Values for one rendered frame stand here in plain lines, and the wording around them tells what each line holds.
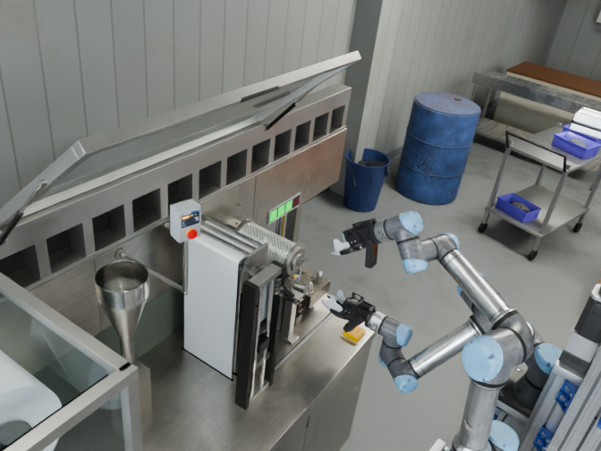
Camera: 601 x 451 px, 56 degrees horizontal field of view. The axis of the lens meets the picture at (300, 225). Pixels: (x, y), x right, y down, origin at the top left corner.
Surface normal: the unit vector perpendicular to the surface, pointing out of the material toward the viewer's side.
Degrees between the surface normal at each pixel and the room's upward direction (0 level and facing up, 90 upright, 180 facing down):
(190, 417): 0
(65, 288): 90
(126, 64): 90
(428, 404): 0
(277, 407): 0
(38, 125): 90
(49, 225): 90
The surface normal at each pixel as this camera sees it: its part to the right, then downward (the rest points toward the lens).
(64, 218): 0.82, 0.37
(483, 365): -0.83, 0.08
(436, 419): 0.11, -0.84
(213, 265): -0.56, 0.38
